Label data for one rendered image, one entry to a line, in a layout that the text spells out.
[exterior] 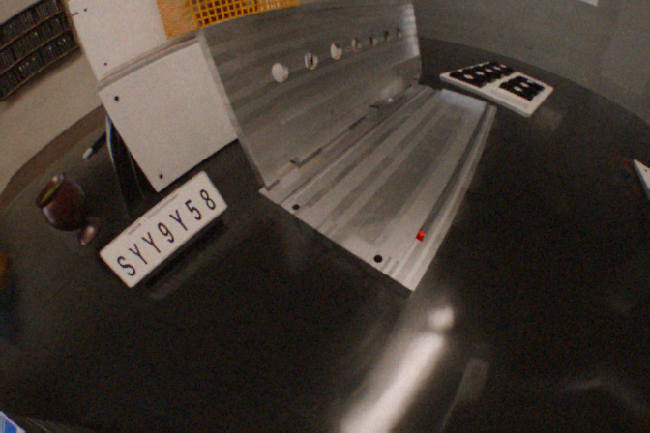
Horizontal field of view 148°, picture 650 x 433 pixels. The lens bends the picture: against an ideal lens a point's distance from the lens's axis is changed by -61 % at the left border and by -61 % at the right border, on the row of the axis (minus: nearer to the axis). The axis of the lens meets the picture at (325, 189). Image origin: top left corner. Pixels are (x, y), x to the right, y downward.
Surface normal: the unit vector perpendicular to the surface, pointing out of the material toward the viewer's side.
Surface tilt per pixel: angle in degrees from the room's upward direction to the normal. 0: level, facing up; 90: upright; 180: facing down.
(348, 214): 0
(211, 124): 90
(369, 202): 0
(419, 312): 0
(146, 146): 90
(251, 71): 80
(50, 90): 90
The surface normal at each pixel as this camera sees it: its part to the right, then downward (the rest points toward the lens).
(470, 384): -0.10, -0.70
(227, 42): 0.72, 0.28
